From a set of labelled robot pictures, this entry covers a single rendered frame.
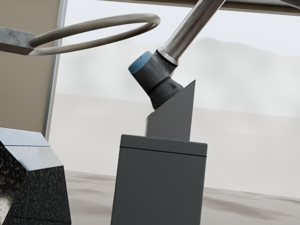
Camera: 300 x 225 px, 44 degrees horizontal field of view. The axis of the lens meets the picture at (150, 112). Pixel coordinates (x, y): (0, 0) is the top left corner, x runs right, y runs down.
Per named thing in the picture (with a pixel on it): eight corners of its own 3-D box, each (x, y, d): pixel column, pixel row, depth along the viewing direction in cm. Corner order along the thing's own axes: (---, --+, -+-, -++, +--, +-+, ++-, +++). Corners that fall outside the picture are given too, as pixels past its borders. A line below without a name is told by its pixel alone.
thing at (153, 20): (41, 36, 99) (39, 25, 98) (12, 63, 142) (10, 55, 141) (189, 14, 122) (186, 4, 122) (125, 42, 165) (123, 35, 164)
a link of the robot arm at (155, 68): (142, 96, 187) (121, 68, 188) (152, 91, 203) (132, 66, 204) (164, 77, 181) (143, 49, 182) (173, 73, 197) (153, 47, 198)
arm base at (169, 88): (158, 109, 202) (147, 95, 203) (186, 87, 198) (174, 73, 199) (152, 113, 184) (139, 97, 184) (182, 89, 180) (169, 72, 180)
